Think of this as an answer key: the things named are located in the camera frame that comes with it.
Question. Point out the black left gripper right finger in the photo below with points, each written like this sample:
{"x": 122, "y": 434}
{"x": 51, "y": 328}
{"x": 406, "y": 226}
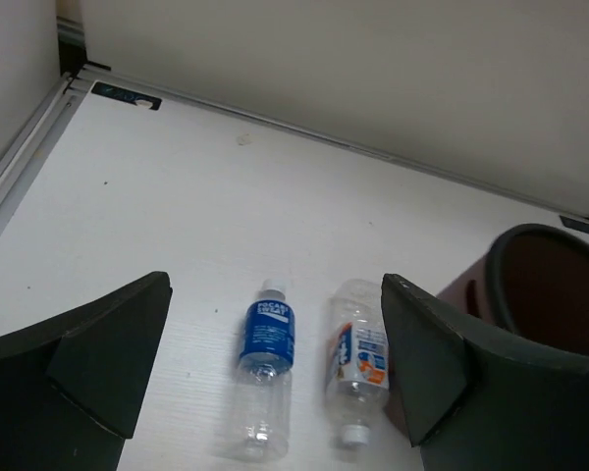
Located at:
{"x": 472, "y": 396}

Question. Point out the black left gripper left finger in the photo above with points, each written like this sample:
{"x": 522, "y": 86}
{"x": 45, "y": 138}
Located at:
{"x": 72, "y": 386}

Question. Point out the orange white label clear bottle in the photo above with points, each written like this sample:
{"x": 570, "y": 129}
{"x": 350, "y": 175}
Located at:
{"x": 357, "y": 374}

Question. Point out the blue label Pocari Sweat bottle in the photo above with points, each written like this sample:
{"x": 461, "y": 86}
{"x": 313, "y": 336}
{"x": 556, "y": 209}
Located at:
{"x": 261, "y": 429}

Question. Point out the brown garbage bin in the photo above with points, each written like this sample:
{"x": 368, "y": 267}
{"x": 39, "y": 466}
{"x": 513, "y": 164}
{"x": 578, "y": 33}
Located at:
{"x": 533, "y": 282}

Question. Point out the blue sticker right corner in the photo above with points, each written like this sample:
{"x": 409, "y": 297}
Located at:
{"x": 575, "y": 224}

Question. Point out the blue sticker corner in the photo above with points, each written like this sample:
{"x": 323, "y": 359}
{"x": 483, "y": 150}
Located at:
{"x": 575, "y": 224}
{"x": 127, "y": 96}

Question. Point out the blue sticker left corner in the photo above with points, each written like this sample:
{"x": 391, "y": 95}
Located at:
{"x": 127, "y": 96}

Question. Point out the aluminium table frame rail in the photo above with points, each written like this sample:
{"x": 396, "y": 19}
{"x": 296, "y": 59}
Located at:
{"x": 22, "y": 148}

